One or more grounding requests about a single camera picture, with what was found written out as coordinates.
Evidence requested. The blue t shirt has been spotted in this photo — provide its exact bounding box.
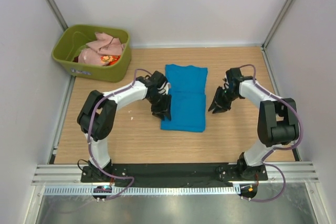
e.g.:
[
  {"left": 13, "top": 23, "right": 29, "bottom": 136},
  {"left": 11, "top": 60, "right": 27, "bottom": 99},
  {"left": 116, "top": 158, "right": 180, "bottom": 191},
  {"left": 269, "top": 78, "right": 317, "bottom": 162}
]
[{"left": 161, "top": 64, "right": 208, "bottom": 133}]

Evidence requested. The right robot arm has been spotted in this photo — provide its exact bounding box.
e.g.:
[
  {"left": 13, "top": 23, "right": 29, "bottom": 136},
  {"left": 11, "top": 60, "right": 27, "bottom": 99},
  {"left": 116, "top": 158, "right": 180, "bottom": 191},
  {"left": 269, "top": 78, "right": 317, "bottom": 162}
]
[{"left": 161, "top": 65, "right": 302, "bottom": 180}]

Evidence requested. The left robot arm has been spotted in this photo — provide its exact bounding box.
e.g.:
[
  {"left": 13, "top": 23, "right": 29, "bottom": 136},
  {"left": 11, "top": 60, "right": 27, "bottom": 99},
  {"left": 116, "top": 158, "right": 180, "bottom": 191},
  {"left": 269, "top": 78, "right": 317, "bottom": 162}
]
[{"left": 77, "top": 71, "right": 172, "bottom": 182}]

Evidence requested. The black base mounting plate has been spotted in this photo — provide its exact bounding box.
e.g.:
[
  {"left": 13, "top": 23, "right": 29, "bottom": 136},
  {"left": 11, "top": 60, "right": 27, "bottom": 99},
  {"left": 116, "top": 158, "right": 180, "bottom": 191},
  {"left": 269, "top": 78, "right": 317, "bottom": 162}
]
[{"left": 80, "top": 162, "right": 268, "bottom": 188}]

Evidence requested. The red orange patterned garment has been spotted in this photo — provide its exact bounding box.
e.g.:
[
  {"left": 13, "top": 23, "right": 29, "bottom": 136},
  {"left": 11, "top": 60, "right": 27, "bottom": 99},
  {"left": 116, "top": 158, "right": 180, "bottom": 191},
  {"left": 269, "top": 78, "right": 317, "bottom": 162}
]
[{"left": 100, "top": 55, "right": 121, "bottom": 66}]

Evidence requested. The pink folded shirt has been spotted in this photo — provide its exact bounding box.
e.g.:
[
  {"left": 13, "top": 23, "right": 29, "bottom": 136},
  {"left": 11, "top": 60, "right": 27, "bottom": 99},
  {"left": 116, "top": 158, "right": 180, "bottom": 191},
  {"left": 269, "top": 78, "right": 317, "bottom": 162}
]
[{"left": 77, "top": 33, "right": 125, "bottom": 67}]

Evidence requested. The olive green plastic bin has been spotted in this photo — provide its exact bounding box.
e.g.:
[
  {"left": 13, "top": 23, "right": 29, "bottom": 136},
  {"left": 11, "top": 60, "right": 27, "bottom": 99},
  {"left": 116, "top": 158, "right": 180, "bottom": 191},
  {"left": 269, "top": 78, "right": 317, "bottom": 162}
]
[{"left": 52, "top": 24, "right": 132, "bottom": 82}]

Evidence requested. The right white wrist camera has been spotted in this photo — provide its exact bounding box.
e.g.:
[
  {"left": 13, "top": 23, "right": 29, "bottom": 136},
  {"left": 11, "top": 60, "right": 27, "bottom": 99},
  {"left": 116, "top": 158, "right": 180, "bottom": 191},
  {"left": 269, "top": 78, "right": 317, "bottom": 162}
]
[{"left": 223, "top": 77, "right": 230, "bottom": 91}]

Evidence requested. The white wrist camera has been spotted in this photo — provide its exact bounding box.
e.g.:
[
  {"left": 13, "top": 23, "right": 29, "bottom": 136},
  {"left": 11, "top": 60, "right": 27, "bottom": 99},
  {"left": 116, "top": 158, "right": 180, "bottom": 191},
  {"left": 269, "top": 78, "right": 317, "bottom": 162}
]
[
  {"left": 158, "top": 82, "right": 171, "bottom": 95},
  {"left": 223, "top": 77, "right": 230, "bottom": 91}
]

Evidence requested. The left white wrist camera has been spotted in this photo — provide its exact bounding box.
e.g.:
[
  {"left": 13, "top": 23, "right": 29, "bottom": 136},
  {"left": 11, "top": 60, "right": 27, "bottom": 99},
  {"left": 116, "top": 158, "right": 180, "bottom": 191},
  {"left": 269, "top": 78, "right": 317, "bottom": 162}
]
[{"left": 158, "top": 82, "right": 171, "bottom": 95}]

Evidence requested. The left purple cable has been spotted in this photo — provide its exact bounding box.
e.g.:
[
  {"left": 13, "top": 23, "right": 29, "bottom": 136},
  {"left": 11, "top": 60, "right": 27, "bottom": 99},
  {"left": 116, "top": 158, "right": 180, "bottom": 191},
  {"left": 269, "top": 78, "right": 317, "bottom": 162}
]
[{"left": 49, "top": 68, "right": 135, "bottom": 214}]

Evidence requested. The purple cable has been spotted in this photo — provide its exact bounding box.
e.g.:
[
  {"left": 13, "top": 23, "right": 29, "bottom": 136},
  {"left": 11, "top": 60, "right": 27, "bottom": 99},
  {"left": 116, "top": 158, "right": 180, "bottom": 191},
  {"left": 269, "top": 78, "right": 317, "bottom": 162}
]
[
  {"left": 236, "top": 64, "right": 305, "bottom": 204},
  {"left": 49, "top": 68, "right": 135, "bottom": 214}
]

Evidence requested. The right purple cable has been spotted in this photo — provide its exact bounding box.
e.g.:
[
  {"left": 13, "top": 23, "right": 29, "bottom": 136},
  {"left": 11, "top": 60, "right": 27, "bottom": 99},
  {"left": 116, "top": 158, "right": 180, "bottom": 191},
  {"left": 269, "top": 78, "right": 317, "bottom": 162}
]
[{"left": 236, "top": 64, "right": 305, "bottom": 204}]

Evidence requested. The white slotted cable duct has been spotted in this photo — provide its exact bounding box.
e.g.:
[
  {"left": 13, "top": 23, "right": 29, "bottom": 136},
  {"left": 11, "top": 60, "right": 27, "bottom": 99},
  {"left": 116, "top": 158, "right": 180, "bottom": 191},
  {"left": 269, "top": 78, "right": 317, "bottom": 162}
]
[{"left": 44, "top": 184, "right": 240, "bottom": 196}]

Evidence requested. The right aluminium corner post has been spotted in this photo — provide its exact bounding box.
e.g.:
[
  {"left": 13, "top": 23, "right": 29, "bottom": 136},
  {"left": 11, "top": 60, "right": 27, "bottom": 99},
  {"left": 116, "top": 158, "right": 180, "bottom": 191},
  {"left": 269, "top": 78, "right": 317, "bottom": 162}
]
[{"left": 262, "top": 0, "right": 295, "bottom": 51}]

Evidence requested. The aluminium corner post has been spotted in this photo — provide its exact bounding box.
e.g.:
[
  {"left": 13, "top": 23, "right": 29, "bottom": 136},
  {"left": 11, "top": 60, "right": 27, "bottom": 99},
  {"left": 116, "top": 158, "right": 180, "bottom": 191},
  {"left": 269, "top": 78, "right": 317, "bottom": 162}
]
[
  {"left": 262, "top": 0, "right": 295, "bottom": 51},
  {"left": 30, "top": 0, "right": 71, "bottom": 33}
]

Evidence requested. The left aluminium corner post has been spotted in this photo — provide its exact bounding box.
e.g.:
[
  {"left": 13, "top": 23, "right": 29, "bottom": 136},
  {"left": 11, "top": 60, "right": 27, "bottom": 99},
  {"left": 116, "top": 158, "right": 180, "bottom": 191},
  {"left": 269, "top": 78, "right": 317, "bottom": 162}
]
[{"left": 30, "top": 0, "right": 71, "bottom": 33}]

